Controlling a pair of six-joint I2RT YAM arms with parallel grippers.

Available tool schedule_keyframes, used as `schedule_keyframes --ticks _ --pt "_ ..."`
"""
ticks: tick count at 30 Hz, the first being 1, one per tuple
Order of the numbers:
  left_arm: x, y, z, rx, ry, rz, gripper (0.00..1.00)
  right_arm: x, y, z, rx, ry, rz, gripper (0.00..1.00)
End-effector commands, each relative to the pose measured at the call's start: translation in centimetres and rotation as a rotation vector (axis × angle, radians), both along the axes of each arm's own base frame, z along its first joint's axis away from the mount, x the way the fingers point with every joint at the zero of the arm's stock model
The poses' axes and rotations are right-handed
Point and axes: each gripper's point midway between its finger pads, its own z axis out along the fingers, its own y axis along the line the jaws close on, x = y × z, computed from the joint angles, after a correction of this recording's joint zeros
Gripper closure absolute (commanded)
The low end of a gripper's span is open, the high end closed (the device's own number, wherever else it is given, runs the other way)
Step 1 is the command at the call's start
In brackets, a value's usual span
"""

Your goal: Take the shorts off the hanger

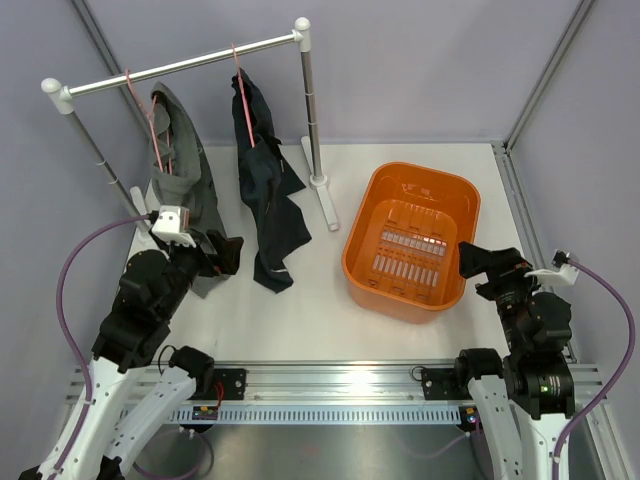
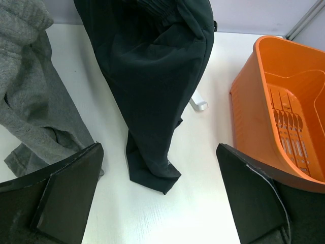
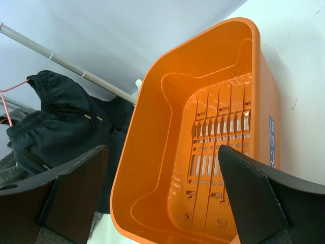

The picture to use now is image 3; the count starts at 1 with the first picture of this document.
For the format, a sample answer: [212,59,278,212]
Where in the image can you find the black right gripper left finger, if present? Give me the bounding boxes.
[1,145,108,243]

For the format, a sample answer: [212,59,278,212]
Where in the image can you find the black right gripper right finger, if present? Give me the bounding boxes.
[218,145,324,243]

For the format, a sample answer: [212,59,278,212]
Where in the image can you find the grey shorts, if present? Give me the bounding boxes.
[1,108,40,188]

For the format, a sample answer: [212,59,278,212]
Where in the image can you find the dark green shorts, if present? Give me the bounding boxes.
[7,70,134,214]

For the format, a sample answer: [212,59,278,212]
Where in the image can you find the pink wire hanger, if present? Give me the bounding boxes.
[1,79,29,127]

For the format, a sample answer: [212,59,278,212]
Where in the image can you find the orange plastic basket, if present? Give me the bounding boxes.
[110,18,281,243]

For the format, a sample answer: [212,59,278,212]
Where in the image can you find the silver clothes rack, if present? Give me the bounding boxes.
[1,22,142,106]

